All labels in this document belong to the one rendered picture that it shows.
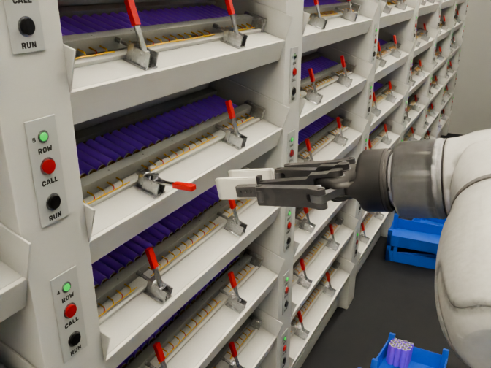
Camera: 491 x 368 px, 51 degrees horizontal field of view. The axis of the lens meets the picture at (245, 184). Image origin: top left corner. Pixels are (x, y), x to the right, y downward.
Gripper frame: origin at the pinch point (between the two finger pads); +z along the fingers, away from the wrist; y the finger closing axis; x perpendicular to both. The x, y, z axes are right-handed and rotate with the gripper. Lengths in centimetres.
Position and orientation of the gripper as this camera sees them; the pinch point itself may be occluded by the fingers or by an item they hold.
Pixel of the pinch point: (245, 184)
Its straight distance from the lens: 69.8
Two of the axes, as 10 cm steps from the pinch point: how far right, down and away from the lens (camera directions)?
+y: 4.7, -3.3, 8.2
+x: -1.8, -9.4, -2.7
